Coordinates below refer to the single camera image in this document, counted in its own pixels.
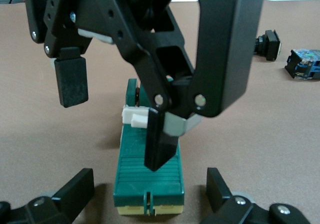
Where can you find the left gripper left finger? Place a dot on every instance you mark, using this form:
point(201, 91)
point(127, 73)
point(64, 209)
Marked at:
point(70, 196)

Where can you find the black push button red contacts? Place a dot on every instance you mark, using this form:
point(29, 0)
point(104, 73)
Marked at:
point(268, 44)

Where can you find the green push button blue block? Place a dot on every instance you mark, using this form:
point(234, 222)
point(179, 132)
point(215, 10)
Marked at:
point(303, 64)

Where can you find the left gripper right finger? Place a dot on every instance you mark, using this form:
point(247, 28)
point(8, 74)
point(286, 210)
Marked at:
point(225, 199)

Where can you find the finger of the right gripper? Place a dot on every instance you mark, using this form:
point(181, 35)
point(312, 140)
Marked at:
point(160, 138)
point(72, 83)

